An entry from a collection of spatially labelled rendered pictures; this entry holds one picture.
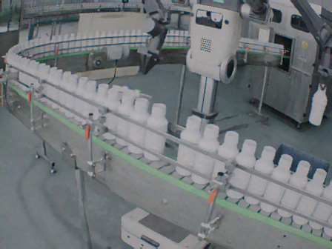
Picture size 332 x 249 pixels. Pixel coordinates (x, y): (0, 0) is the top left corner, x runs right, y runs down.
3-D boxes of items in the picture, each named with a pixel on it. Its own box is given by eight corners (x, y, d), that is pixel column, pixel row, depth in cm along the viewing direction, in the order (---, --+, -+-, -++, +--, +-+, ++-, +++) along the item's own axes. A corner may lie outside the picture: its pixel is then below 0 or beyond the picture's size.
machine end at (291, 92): (287, 95, 592) (297, 8, 513) (331, 118, 499) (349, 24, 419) (243, 100, 501) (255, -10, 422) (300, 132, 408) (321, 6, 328)
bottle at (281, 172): (256, 210, 77) (276, 158, 71) (261, 199, 82) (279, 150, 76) (274, 215, 75) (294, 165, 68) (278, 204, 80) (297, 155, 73)
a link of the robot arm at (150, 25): (170, 12, 117) (151, 18, 121) (157, 3, 107) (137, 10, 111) (173, 37, 116) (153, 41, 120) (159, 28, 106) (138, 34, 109)
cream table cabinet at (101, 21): (122, 67, 600) (130, 12, 553) (138, 75, 555) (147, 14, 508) (72, 72, 537) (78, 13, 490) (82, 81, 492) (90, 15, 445)
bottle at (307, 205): (299, 228, 69) (321, 179, 62) (287, 217, 74) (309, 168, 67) (310, 222, 71) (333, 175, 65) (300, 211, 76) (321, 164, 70)
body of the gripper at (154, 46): (157, 55, 113) (164, 37, 112) (136, 50, 118) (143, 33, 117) (167, 59, 118) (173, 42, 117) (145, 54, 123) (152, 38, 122)
